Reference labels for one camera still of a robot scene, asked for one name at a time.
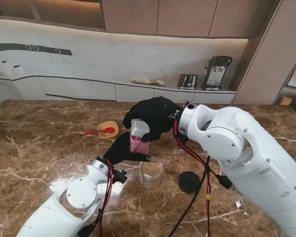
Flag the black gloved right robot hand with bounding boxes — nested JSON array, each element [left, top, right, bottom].
[[122, 96, 183, 143]]

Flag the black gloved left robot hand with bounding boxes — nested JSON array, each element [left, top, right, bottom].
[[103, 132, 152, 165]]

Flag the pink container with white lid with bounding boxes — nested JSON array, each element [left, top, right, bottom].
[[129, 134, 150, 155]]

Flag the yellow plastic bowl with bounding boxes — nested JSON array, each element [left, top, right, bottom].
[[97, 120, 119, 139]]

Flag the white square container lid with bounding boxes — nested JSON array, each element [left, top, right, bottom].
[[131, 118, 150, 143]]

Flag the red measuring spoon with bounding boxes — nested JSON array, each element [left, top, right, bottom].
[[82, 127, 115, 137]]

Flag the clear glass grain jar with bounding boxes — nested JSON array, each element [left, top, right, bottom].
[[139, 158, 163, 189]]

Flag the black round jar lid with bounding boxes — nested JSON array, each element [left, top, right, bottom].
[[178, 171, 202, 195]]

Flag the dark wooden serving board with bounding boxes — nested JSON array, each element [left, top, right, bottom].
[[134, 81, 166, 88]]

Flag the black toaster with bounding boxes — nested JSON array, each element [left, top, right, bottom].
[[177, 73, 199, 90]]

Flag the white counter cabinet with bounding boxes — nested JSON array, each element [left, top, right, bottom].
[[0, 71, 237, 104]]

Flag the black espresso machine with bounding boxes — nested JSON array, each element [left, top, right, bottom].
[[201, 55, 233, 91]]

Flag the short white bottle black cap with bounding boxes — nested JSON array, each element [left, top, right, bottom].
[[11, 65, 24, 76]]

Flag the orange printed box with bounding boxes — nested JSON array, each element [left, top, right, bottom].
[[278, 95, 293, 107]]

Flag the tall white bottle black cap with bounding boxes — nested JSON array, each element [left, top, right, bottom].
[[0, 60, 13, 77]]

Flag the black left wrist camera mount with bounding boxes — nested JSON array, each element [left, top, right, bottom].
[[112, 169, 128, 184]]

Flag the red black left arm cables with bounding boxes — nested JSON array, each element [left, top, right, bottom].
[[77, 164, 114, 237]]

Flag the red black arm cables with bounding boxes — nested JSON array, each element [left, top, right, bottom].
[[167, 118, 235, 237], [77, 164, 114, 237]]

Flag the red black right arm cables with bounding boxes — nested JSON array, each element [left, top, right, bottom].
[[167, 118, 235, 237]]

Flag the wooden wall cabinets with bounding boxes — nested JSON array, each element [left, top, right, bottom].
[[0, 0, 284, 39]]

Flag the black wall panel with rings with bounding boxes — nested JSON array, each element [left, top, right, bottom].
[[0, 43, 73, 56]]

